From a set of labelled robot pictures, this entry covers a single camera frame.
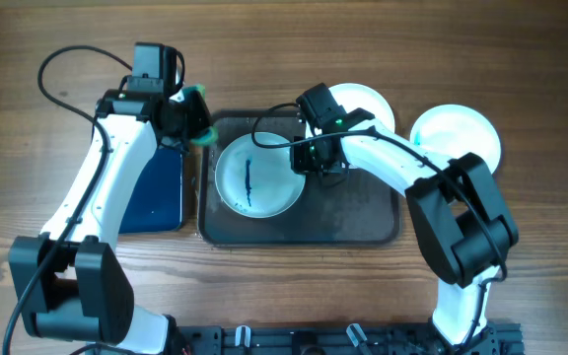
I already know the green yellow sponge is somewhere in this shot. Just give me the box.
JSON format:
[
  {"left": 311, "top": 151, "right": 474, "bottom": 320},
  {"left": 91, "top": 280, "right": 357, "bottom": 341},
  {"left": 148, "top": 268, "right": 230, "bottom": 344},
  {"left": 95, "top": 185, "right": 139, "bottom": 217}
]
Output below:
[{"left": 181, "top": 84, "right": 218, "bottom": 146}]

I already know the white plate blue stain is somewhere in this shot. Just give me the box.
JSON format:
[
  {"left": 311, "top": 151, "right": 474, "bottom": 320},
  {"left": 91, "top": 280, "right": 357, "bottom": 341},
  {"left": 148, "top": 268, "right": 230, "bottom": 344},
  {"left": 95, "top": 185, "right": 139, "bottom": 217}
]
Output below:
[
  {"left": 306, "top": 82, "right": 396, "bottom": 169},
  {"left": 214, "top": 132, "right": 306, "bottom": 219},
  {"left": 409, "top": 104, "right": 502, "bottom": 174}
]

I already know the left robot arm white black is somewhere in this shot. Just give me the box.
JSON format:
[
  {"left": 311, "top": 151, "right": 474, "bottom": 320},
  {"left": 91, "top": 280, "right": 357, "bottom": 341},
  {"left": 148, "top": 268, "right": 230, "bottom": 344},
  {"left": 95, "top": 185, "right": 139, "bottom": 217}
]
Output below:
[{"left": 2, "top": 85, "right": 211, "bottom": 354}]

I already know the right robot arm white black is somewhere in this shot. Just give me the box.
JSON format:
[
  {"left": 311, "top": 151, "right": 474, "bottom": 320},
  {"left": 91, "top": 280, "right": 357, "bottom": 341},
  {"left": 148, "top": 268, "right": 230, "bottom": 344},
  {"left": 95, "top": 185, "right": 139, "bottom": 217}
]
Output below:
[{"left": 291, "top": 106, "right": 519, "bottom": 352}]

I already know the dark brown serving tray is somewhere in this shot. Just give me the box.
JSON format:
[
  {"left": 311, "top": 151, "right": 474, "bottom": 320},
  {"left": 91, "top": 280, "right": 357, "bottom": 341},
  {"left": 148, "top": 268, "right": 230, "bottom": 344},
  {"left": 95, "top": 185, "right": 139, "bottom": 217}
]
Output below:
[{"left": 197, "top": 109, "right": 401, "bottom": 248}]

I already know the blue water tray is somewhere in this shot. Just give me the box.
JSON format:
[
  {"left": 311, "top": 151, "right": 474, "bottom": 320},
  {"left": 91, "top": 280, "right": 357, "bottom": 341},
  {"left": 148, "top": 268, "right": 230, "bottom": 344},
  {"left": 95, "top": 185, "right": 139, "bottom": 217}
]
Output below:
[{"left": 119, "top": 149, "right": 184, "bottom": 234}]

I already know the white plate top blue stain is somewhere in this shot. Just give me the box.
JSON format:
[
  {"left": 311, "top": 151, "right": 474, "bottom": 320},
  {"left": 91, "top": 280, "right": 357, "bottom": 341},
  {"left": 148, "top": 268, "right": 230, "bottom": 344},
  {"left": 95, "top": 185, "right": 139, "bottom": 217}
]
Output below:
[{"left": 306, "top": 82, "right": 396, "bottom": 169}]

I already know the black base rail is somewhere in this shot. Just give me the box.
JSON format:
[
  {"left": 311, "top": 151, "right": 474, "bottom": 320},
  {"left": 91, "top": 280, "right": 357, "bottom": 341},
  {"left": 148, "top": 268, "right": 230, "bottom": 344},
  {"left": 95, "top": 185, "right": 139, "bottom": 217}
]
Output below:
[{"left": 180, "top": 321, "right": 526, "bottom": 355}]

